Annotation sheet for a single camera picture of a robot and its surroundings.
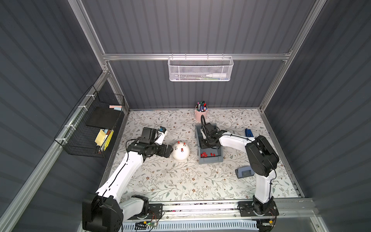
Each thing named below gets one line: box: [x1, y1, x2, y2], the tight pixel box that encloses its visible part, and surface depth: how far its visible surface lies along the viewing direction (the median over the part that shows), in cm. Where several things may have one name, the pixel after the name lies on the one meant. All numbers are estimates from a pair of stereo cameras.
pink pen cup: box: [194, 100, 209, 123], surface depth 107 cm
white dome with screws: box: [172, 142, 190, 161], surface depth 88 cm
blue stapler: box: [244, 128, 255, 138], surface depth 107 cm
